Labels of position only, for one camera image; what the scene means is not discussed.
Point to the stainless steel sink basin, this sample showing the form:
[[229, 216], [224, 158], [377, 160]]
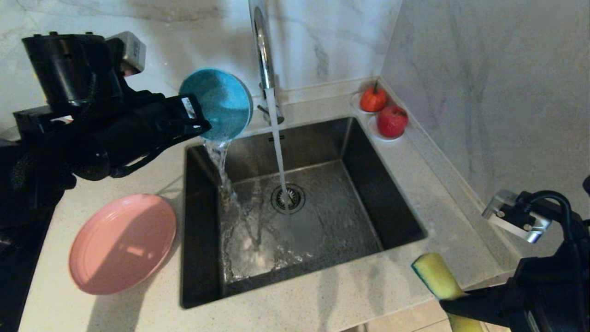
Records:
[[345, 221]]

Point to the red toy apple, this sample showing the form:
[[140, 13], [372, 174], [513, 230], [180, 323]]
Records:
[[392, 121]]

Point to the running water stream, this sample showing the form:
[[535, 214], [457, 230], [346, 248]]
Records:
[[278, 143]]

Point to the pink plate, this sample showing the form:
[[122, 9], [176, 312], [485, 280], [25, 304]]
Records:
[[120, 244]]

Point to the chrome gooseneck faucet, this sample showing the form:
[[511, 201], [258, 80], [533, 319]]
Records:
[[263, 55]]

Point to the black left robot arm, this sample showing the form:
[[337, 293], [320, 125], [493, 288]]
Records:
[[69, 64]]

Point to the yellow sponge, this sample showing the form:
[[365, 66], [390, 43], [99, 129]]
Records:
[[433, 272]]

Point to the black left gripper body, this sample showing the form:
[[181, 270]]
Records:
[[115, 133]]

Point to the small white dish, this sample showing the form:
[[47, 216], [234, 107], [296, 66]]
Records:
[[356, 105], [373, 131]]

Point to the teal bowl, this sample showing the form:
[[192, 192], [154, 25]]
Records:
[[221, 101]]

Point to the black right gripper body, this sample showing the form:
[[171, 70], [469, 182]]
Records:
[[553, 295]]

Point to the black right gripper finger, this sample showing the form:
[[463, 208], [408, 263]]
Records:
[[479, 304]]

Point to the red toy tomato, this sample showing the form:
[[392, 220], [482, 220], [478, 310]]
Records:
[[374, 99]]

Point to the black induction cooktop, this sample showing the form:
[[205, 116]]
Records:
[[18, 276]]

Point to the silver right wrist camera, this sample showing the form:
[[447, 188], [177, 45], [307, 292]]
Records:
[[495, 207]]

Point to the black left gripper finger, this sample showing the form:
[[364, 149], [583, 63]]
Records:
[[177, 109], [184, 129]]

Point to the round metal drain strainer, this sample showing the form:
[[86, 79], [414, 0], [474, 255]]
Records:
[[295, 199]]

